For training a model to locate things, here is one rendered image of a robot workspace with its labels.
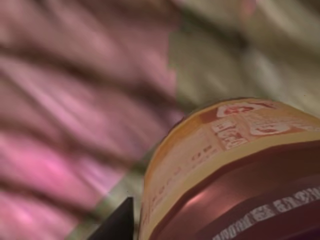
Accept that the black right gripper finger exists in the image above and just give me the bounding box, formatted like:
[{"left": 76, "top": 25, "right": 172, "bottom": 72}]
[{"left": 88, "top": 196, "right": 135, "bottom": 240}]

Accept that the red and yellow cup container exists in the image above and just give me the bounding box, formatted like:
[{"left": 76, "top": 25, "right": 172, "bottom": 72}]
[{"left": 138, "top": 97, "right": 320, "bottom": 240}]

